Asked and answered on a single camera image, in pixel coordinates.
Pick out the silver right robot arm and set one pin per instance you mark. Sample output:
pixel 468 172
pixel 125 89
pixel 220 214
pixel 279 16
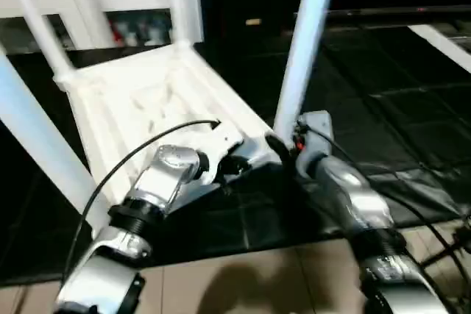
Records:
pixel 360 204

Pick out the black work mat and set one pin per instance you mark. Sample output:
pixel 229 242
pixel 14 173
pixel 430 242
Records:
pixel 368 93

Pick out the small yellow label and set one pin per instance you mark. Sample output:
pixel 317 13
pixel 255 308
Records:
pixel 254 22

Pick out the black tripod stand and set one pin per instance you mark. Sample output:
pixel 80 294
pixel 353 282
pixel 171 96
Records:
pixel 449 244

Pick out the red bottle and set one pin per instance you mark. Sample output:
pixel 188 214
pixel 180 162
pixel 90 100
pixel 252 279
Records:
pixel 118 34

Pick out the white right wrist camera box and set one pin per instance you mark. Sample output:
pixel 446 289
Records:
pixel 315 129

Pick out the dark metal rail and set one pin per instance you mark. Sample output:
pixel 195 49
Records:
pixel 383 12

